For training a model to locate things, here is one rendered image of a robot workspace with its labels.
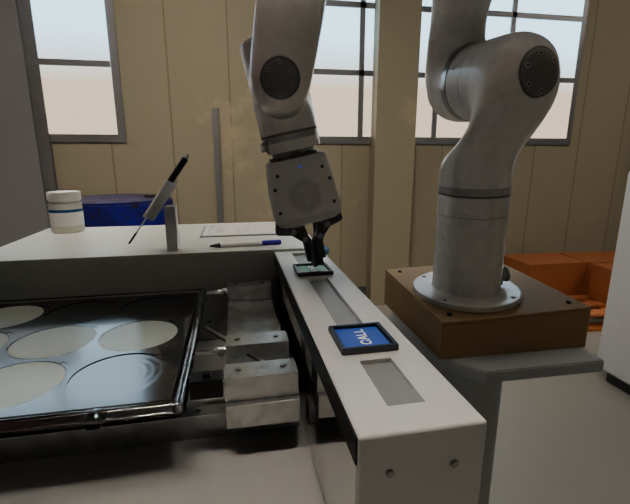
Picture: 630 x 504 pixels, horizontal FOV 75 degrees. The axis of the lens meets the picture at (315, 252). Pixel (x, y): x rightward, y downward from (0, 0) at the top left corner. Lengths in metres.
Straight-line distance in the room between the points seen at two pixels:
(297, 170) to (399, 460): 0.41
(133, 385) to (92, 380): 0.05
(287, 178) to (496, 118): 0.31
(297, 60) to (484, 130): 0.30
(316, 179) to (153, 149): 2.56
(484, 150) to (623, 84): 3.71
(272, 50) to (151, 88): 2.64
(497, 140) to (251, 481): 0.56
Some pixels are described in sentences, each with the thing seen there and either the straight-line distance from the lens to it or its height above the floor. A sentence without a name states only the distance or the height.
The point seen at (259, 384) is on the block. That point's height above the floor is 0.90.
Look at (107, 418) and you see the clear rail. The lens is 0.46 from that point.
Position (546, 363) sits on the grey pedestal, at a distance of 0.77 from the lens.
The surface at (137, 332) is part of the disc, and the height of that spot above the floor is 0.90.
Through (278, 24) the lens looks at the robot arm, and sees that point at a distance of 0.53.
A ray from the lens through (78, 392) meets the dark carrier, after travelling 0.51.
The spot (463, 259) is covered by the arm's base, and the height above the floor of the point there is 0.97.
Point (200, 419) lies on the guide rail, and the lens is 0.52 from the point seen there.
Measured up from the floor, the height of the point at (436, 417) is 0.96.
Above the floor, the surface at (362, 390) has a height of 0.96.
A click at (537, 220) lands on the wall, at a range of 3.95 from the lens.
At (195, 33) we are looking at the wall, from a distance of 3.17.
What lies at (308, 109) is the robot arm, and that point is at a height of 1.20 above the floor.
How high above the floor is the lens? 1.14
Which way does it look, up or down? 13 degrees down
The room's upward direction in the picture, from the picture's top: straight up
